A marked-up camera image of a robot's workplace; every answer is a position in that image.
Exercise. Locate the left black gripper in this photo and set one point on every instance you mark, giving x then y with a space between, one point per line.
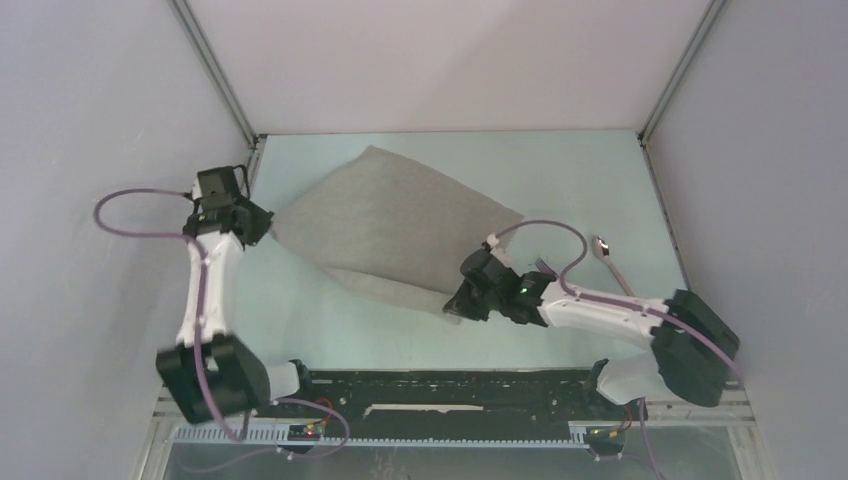
262 221

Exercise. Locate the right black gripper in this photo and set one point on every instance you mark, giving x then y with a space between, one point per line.
463 305

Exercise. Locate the grey cloth napkin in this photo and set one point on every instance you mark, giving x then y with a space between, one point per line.
392 229

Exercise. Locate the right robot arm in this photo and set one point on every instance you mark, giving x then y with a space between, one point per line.
687 349

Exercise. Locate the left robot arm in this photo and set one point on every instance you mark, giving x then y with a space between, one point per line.
210 371

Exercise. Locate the pink metal fork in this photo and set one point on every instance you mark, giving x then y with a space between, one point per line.
543 266

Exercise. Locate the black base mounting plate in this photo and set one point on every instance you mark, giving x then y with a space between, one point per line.
486 388

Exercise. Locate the metal spoon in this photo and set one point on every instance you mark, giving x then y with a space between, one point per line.
601 251

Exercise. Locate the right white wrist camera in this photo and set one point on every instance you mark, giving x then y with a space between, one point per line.
492 245

